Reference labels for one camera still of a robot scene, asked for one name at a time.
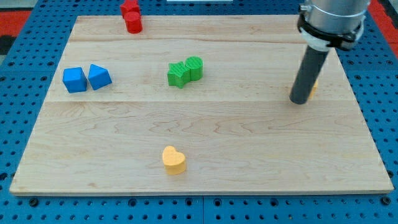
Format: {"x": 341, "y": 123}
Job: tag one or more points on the yellow heart block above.
{"x": 174, "y": 161}

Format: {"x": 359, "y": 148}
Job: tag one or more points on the light wooden board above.
{"x": 238, "y": 129}

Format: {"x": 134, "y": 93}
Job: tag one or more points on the green cylinder block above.
{"x": 195, "y": 65}

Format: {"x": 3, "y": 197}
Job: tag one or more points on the red block behind cylinder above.
{"x": 130, "y": 6}

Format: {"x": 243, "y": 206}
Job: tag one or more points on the blue cube block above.
{"x": 74, "y": 80}

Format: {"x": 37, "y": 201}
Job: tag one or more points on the green star block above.
{"x": 178, "y": 74}

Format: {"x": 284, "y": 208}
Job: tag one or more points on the blue triangular prism block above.
{"x": 98, "y": 77}

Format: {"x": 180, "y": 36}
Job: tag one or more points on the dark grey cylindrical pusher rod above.
{"x": 307, "y": 75}

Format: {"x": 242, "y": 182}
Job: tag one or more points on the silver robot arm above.
{"x": 325, "y": 25}

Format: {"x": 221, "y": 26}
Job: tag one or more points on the yellow hexagon block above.
{"x": 314, "y": 88}

